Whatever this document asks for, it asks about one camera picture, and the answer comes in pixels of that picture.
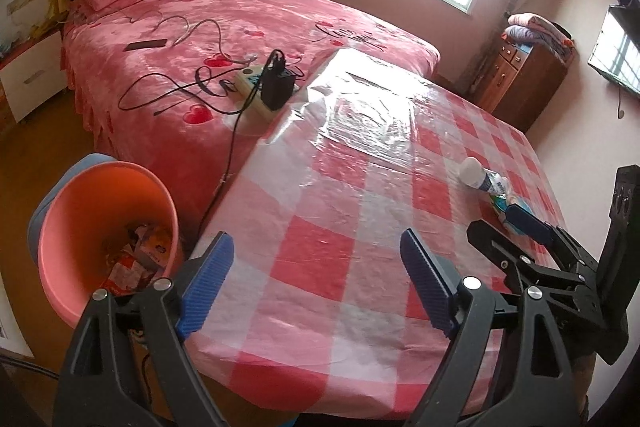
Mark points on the bed with pink bedspread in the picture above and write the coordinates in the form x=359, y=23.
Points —
x=300, y=22

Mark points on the wall-mounted television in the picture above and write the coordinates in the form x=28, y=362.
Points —
x=617, y=52

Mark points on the brown wooden cabinet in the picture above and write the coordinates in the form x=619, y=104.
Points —
x=525, y=82

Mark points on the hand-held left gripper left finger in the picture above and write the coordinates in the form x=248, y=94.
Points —
x=207, y=282

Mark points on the white drawer cabinet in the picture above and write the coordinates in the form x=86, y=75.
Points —
x=30, y=82

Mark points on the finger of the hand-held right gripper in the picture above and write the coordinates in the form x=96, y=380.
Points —
x=525, y=219
x=500, y=247

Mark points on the red white checked tablecloth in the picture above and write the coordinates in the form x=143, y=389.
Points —
x=325, y=187

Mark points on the beige power strip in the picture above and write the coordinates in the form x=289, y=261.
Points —
x=245, y=82

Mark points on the black phone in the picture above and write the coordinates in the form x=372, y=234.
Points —
x=145, y=45

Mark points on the stack of folded blankets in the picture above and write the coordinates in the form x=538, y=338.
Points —
x=537, y=29

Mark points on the orange plastic bin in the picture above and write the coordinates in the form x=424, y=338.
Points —
x=75, y=217

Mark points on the blue plastic stool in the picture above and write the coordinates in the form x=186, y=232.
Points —
x=37, y=227

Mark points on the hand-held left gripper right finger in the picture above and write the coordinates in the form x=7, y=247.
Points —
x=425, y=282

